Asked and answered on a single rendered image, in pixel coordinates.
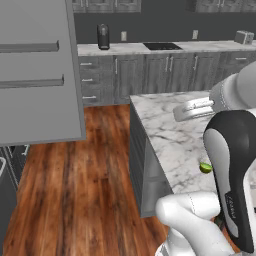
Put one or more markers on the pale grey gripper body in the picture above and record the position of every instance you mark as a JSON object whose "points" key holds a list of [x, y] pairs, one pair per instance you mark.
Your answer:
{"points": [[191, 110]]}

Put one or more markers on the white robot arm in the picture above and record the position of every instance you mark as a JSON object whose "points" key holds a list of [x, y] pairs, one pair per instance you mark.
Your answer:
{"points": [[230, 150]]}

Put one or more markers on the green kiwi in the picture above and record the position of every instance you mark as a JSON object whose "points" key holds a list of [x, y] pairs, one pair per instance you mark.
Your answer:
{"points": [[206, 167]]}

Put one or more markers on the grey fridge door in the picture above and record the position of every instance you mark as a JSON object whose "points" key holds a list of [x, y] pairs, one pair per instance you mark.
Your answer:
{"points": [[36, 113]]}

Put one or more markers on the grey base cupboard run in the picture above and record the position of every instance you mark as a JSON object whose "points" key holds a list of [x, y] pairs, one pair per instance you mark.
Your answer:
{"points": [[133, 78]]}

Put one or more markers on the black hob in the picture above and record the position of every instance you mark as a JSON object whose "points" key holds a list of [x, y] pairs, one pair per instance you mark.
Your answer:
{"points": [[162, 46]]}

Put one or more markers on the grey island cupboard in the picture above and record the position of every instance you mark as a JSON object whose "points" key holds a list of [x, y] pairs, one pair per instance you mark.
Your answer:
{"points": [[138, 160]]}

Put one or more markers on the silver toaster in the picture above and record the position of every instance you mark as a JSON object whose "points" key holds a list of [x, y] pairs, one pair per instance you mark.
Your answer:
{"points": [[243, 37]]}

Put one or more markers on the black coffee machine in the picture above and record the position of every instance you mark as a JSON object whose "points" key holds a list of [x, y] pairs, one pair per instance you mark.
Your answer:
{"points": [[103, 36]]}

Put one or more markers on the dark grey cupboard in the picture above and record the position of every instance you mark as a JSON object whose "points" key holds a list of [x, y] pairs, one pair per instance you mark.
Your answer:
{"points": [[8, 186]]}

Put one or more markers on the white wall socket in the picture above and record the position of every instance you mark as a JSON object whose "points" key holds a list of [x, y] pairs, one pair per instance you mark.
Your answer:
{"points": [[123, 36], [195, 34]]}

